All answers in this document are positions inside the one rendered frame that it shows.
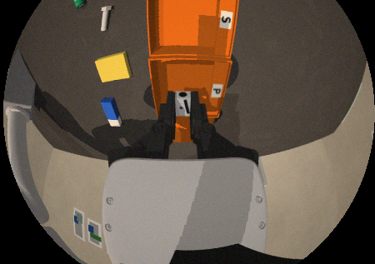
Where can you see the grey bolt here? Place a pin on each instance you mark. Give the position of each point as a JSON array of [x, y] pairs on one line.
[[105, 17]]

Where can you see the orange rack of bins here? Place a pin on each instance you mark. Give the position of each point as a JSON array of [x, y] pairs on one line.
[[201, 30]]

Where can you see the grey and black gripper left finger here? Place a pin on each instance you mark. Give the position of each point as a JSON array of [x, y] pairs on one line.
[[156, 143]]

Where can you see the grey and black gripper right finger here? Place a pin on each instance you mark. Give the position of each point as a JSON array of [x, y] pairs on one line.
[[213, 145]]

